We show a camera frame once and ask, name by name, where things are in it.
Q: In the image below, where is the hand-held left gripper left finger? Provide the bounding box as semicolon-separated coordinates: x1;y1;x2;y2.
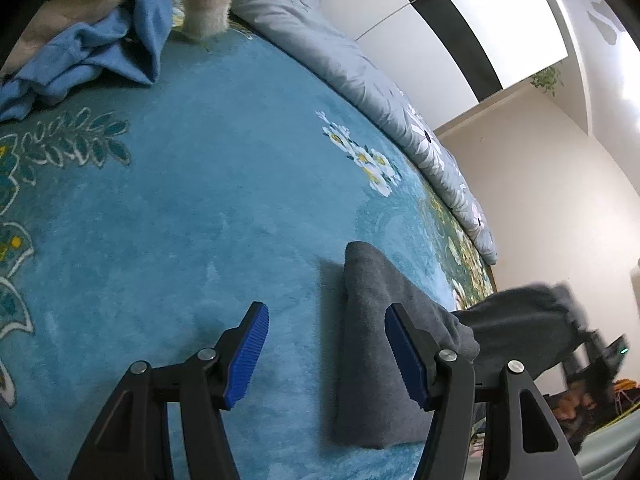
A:
67;301;271;480

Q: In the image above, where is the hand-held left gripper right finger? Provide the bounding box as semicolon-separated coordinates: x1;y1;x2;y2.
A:
384;302;584;480

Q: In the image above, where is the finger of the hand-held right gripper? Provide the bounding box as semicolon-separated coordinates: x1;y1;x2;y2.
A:
564;329;604;377

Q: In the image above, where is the grey garment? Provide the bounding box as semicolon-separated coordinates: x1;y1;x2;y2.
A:
330;241;594;450

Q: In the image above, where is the person's right hand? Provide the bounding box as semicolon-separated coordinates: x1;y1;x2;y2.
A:
552;379;607;425

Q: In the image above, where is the teal floral blanket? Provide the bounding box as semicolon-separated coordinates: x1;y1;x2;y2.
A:
0;25;499;480

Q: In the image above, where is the light blue floral quilt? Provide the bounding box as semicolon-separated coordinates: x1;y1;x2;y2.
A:
230;0;500;267

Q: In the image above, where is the blue garment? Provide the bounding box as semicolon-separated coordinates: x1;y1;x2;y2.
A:
0;0;174;124

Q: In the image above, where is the white wardrobe with black stripe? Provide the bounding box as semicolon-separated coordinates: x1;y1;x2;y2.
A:
300;0;572;132

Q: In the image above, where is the green plant wall decoration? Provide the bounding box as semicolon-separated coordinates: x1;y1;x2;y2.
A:
530;66;565;98

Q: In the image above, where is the grey wall decal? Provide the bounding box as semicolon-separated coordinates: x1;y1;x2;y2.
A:
584;0;632;47

